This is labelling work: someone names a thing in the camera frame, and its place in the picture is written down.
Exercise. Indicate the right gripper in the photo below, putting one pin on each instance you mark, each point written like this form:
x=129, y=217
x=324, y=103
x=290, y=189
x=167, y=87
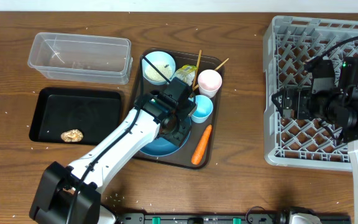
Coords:
x=301, y=96

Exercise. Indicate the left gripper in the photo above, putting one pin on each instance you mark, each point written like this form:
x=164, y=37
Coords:
x=181, y=128

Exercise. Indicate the large blue plate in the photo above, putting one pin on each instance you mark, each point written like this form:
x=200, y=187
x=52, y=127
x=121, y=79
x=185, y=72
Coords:
x=161, y=147

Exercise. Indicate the light blue cup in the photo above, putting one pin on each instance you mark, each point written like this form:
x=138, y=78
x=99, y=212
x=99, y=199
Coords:
x=204, y=108

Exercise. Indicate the pink cup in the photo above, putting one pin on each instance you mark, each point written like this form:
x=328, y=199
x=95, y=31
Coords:
x=209, y=82

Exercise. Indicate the light blue rice bowl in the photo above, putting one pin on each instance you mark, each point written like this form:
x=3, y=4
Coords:
x=158, y=67

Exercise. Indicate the brown food scrap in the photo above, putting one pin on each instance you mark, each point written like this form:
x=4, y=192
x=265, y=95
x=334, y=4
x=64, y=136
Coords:
x=74, y=135

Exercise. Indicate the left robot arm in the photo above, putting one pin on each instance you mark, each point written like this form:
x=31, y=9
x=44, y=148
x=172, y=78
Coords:
x=72, y=194

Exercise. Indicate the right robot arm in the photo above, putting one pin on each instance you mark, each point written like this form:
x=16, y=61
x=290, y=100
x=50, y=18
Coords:
x=334, y=103

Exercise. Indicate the grey dishwasher rack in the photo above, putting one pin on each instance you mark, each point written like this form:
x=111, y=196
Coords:
x=289, y=43

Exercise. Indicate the orange carrot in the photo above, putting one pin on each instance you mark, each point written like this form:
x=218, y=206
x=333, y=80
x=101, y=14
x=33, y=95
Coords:
x=201, y=147

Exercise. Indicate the brown serving tray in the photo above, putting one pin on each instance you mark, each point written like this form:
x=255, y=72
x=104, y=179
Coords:
x=182, y=158

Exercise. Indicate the crumpled green yellow wrapper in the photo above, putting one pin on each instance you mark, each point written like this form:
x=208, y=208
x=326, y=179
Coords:
x=186, y=74

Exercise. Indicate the wooden chopstick upright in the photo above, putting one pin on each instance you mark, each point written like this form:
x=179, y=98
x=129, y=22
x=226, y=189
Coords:
x=197, y=67

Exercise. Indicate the wooden chopstick diagonal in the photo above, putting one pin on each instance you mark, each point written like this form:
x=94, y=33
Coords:
x=195, y=87

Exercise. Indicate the black plastic tray bin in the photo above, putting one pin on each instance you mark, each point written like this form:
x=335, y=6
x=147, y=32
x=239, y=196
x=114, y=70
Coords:
x=95, y=113

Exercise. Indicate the clear plastic bin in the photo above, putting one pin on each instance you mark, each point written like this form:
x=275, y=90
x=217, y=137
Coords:
x=82, y=58

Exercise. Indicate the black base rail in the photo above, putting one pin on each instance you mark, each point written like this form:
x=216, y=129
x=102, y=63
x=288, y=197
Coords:
x=140, y=218

